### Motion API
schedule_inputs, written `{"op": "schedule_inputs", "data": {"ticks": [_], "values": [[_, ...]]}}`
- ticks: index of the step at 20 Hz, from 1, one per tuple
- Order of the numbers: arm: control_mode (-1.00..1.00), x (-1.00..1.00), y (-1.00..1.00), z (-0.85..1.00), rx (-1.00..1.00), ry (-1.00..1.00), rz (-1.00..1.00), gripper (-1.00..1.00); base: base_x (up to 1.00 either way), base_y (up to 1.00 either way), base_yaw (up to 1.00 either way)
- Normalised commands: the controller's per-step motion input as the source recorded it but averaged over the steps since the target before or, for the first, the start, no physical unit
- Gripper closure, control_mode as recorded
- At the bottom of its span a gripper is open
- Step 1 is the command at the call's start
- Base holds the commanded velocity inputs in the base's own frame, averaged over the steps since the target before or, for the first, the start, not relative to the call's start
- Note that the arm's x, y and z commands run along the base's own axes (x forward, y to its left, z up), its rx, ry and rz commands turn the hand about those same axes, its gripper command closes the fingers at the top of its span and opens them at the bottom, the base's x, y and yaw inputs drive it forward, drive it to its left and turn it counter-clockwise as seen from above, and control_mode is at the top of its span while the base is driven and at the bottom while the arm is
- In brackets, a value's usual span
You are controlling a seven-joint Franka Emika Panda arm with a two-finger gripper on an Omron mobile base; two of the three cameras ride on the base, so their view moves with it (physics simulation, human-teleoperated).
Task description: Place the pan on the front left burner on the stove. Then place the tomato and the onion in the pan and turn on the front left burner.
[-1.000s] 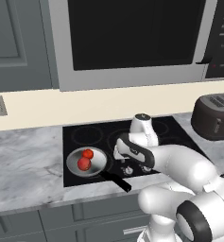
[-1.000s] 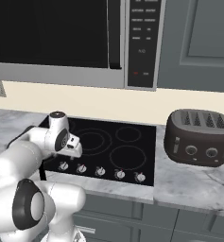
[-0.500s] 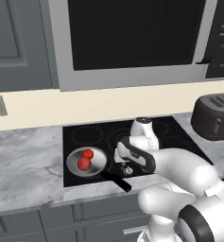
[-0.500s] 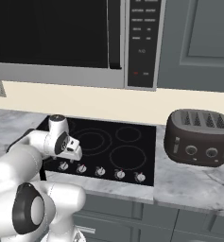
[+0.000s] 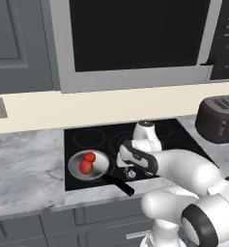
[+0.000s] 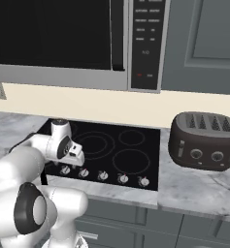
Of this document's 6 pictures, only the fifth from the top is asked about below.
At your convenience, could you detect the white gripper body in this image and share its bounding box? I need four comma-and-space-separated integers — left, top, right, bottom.
116, 152, 137, 170

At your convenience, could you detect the orange-red tomato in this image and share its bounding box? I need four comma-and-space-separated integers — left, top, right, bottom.
84, 151, 97, 163

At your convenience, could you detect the red onion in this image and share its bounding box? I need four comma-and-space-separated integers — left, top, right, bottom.
78, 160, 95, 176

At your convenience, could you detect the black glass hob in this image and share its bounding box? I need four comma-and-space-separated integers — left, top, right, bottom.
63, 118, 216, 192

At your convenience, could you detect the small grey drawer front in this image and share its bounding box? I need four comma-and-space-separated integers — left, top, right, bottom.
39, 207, 77, 228

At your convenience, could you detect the black toaster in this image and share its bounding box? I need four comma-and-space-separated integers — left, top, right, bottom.
194, 95, 229, 145

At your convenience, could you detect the silver microwave with black door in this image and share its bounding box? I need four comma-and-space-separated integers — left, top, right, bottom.
47, 0, 229, 95

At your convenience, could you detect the silver pan with black handle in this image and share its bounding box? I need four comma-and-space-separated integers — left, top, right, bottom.
67, 150, 135, 197

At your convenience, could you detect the silver drawer handle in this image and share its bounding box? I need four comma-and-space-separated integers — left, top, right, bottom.
125, 230, 152, 241

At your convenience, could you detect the grey drawer front with handle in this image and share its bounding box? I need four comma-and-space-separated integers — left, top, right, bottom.
84, 219, 157, 247

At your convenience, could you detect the black microwave handle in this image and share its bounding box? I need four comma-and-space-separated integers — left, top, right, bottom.
200, 56, 218, 68

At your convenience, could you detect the grey wall cupboard door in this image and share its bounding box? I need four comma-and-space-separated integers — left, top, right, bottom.
0, 0, 55, 95

